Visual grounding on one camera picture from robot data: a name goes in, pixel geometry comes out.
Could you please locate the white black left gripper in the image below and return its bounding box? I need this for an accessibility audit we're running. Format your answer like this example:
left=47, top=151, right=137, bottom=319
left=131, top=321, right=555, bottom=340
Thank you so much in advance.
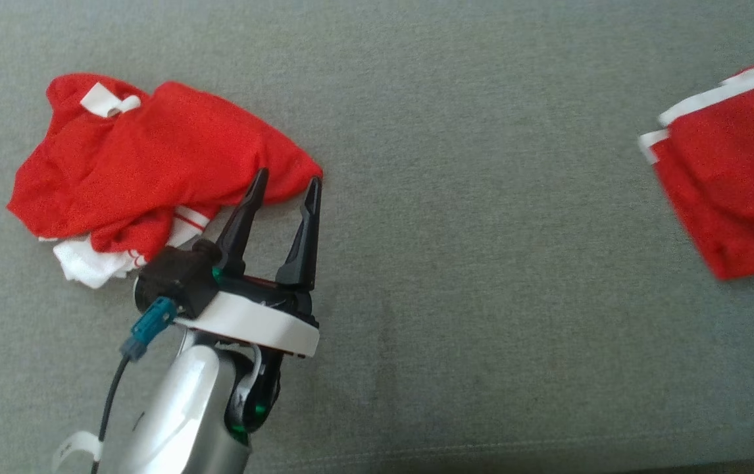
left=173, top=168, right=323, bottom=359

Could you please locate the white cable label tag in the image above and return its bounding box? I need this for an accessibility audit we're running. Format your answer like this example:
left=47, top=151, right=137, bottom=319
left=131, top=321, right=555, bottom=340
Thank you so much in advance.
left=53, top=431, right=103, bottom=473

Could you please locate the red Bulls jersey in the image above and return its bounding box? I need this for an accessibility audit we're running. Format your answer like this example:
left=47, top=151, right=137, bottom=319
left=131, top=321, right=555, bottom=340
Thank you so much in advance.
left=7, top=72, right=324, bottom=289

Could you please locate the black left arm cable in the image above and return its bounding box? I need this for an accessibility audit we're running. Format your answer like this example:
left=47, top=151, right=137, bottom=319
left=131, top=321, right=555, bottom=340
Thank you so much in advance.
left=91, top=296, right=178, bottom=474

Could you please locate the red shorts white trim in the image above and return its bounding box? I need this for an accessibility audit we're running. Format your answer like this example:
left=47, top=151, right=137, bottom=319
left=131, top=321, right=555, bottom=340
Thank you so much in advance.
left=638, top=49, right=754, bottom=282

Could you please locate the grey fabric sofa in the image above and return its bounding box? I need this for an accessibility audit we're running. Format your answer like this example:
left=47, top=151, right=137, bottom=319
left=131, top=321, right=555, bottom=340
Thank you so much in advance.
left=0, top=0, right=754, bottom=474

